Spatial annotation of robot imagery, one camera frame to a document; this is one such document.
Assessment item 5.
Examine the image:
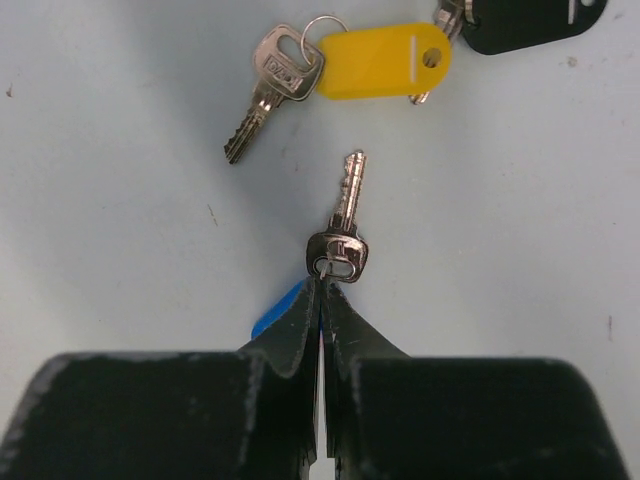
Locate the silver key with yellow tag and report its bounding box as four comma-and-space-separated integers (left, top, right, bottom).
224, 24, 325, 164

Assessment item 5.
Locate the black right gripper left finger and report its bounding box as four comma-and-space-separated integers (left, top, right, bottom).
1, 279, 319, 479

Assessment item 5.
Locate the silver key with black tag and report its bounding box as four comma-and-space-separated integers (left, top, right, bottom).
434, 0, 478, 42

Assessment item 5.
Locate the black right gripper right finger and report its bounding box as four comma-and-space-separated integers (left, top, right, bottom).
319, 284, 629, 479

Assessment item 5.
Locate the silver key with blue tag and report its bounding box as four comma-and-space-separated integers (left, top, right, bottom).
306, 150, 369, 283

